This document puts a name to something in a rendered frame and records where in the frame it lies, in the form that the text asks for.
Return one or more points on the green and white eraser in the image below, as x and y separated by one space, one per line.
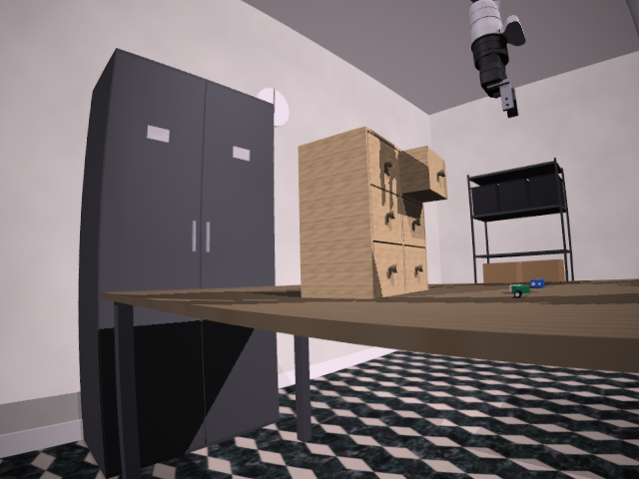
524 288

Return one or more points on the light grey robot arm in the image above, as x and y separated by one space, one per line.
490 8

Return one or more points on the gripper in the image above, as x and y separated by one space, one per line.
489 46

